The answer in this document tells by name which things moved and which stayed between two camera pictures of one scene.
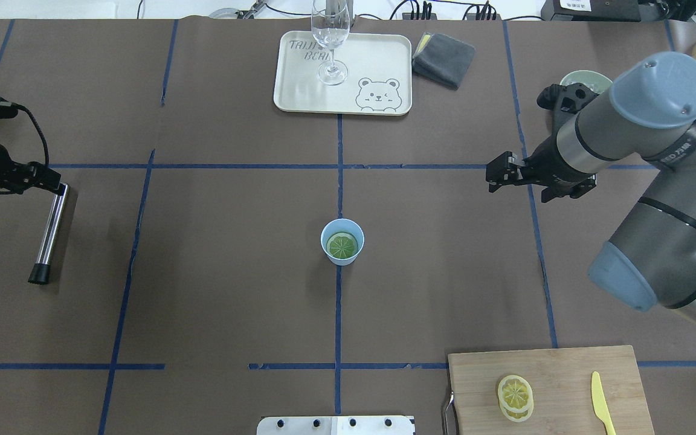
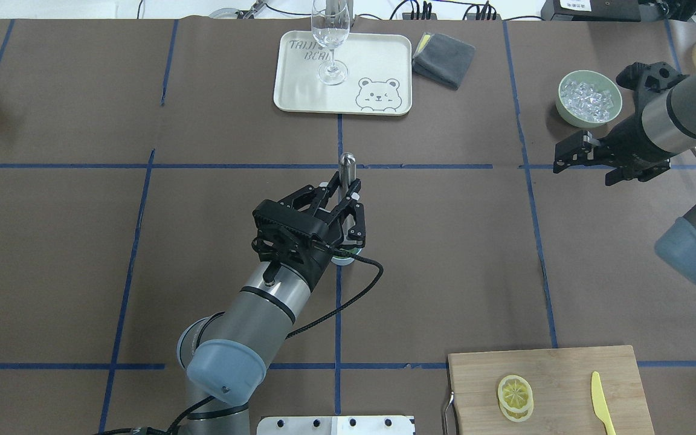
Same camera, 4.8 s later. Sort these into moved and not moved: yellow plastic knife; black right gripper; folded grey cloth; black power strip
Moved: black right gripper
Not moved: folded grey cloth; yellow plastic knife; black power strip
